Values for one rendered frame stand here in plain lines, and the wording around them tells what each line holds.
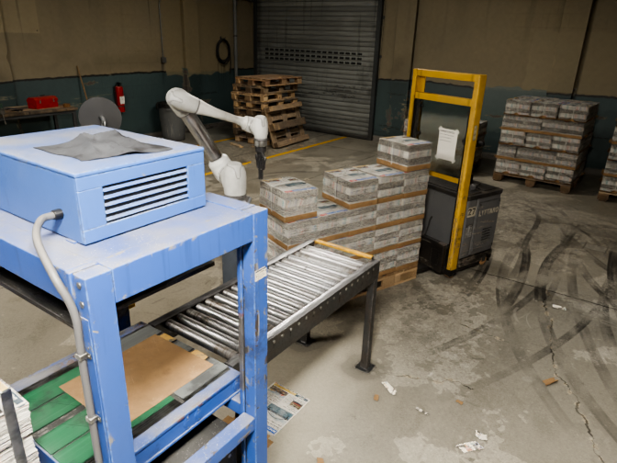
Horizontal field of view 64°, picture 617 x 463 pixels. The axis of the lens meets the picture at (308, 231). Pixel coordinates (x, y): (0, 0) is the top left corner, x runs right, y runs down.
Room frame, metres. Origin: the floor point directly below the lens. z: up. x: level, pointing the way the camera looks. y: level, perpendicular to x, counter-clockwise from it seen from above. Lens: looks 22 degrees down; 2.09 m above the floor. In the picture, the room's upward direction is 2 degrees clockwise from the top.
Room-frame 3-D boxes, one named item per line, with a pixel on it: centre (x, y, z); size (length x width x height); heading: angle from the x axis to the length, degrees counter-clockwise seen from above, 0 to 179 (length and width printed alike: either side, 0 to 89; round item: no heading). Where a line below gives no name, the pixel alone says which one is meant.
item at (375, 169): (4.05, -0.57, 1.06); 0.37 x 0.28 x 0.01; 36
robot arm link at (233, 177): (3.30, 0.53, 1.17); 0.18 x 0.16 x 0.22; 28
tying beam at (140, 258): (1.56, 0.72, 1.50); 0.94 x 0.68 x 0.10; 56
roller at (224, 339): (1.97, 0.44, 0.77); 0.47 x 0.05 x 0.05; 56
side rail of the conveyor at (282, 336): (2.26, -0.06, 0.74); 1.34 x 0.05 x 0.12; 146
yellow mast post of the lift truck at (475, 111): (4.22, -1.35, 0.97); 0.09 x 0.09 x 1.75; 35
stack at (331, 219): (3.82, -0.22, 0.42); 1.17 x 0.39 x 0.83; 125
